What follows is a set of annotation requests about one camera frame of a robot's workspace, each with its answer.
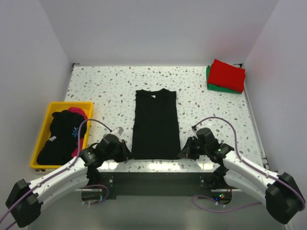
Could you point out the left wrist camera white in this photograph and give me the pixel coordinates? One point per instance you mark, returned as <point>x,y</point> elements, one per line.
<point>118,132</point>

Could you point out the folded green t shirt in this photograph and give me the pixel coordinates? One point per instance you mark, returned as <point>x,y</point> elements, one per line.
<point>214,87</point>

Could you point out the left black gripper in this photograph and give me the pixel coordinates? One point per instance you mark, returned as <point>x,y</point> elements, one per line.
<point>125,153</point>

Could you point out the black clothes in bin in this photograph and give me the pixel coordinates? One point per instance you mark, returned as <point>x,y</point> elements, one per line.
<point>64,130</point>

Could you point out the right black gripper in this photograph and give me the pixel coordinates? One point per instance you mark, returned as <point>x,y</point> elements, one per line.
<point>185,152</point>

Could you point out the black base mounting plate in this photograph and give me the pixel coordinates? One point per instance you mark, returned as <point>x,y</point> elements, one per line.
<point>165,184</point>

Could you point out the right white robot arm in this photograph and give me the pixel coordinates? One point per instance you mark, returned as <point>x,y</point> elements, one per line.
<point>279,193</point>

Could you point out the folded red t shirt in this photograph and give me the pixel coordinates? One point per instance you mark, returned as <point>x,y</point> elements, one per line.
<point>227,76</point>

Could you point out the black t shirt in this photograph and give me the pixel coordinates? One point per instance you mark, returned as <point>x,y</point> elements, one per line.
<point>155,130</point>

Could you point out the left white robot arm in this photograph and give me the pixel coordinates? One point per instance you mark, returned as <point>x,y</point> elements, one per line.
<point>27,199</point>

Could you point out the yellow plastic bin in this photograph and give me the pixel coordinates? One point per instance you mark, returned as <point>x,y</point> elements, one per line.
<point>44,134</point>

